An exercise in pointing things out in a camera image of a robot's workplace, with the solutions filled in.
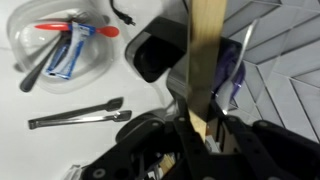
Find black handled utensil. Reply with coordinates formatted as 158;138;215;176
18;31;73;94

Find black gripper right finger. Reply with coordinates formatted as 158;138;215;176
207;99;320;180

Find red plastic spoon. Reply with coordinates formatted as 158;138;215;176
34;22;121;39

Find blue white packet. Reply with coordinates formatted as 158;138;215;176
44;21;98;81

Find clear plastic container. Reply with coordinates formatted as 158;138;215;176
6;0;116;95

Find purple coffee machine lid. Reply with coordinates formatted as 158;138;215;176
211;36;248;108

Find metal kitchen tongs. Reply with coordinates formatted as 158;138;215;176
27;96;133;131

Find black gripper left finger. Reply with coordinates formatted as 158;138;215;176
81;112;216;180

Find black power cord with plug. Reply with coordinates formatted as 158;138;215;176
108;0;137;27

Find wooden cooking spatula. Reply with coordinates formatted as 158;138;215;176
185;0;229;143

